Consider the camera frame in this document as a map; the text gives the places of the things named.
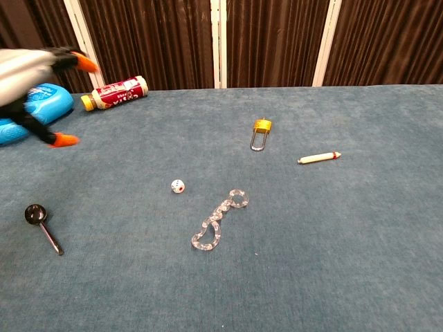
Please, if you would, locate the brown curtain screen panel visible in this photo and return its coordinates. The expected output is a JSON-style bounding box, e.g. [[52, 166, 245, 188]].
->
[[219, 0, 336, 89], [313, 0, 443, 88], [74, 0, 222, 91], [0, 0, 87, 94]]

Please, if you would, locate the black measuring spoon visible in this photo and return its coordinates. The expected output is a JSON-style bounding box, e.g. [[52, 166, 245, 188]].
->
[[24, 203, 65, 257]]

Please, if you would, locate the white pen with red band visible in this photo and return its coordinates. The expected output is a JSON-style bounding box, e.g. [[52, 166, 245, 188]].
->
[[296, 150, 342, 165]]

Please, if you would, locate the brass padlock with long shackle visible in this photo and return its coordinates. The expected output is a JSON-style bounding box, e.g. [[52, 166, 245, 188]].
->
[[249, 116, 273, 152]]

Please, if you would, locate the blue plastic detergent bottle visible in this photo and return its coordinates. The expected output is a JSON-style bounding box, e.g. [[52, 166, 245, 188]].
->
[[0, 82, 75, 147]]

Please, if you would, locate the red label coffee bottle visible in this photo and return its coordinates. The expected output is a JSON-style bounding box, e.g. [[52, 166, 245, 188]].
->
[[80, 75, 150, 112]]

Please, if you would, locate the blue carpet table mat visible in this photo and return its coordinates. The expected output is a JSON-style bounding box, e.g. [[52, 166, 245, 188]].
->
[[0, 84, 443, 332]]

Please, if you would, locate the left five-finger robot hand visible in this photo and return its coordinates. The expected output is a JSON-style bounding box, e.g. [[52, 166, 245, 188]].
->
[[0, 46, 102, 149]]

